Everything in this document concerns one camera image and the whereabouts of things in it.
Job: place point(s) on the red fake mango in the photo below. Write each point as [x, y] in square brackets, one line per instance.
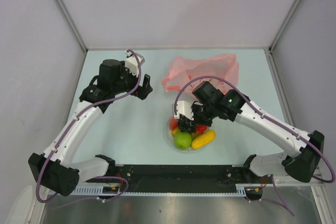
[201, 128]

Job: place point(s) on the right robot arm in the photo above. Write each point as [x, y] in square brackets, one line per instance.
[299, 157]

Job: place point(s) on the orange fake fruit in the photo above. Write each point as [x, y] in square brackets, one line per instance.
[203, 139]

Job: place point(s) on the yellow fake mango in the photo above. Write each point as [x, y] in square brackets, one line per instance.
[175, 131]

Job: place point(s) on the white cable duct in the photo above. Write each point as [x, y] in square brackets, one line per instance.
[107, 191]

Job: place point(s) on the white paper plate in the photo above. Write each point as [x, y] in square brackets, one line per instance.
[170, 139]

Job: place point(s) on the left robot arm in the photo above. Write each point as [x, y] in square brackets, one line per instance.
[54, 168]

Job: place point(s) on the dark fake grapes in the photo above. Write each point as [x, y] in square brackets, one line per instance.
[186, 125]

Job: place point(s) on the green fake apple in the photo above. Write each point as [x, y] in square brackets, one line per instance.
[182, 140]

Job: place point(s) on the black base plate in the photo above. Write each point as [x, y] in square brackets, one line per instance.
[186, 179]

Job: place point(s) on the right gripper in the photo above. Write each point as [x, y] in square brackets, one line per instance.
[195, 107]

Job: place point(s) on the fake watermelon slice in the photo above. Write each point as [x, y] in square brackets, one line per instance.
[173, 123]

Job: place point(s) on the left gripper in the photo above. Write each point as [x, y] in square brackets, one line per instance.
[142, 92]

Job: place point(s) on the pink plastic bag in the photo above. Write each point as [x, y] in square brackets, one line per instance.
[182, 70]

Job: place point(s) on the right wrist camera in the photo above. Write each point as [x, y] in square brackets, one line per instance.
[182, 108]

